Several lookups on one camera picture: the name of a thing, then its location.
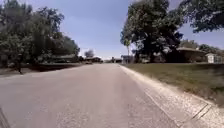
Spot grey asphalt road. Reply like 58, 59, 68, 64
0, 63, 181, 128

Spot small distant tree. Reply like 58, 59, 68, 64
84, 49, 95, 59

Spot small structure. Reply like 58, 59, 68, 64
120, 54, 134, 65

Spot low house behind trees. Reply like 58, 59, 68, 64
49, 54, 79, 64

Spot grass lawn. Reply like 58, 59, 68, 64
123, 62, 224, 107

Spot group of green trees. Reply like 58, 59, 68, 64
0, 0, 81, 69

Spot overhanging tree branches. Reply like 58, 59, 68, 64
176, 0, 224, 34

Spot small white building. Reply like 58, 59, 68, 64
204, 52, 224, 64

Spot low distant building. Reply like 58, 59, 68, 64
83, 55, 104, 65

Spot pale concrete gutter strip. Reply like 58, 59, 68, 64
117, 63, 224, 128

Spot large dark tree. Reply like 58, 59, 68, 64
120, 0, 184, 64

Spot brown roofed house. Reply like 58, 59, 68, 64
165, 46, 208, 64

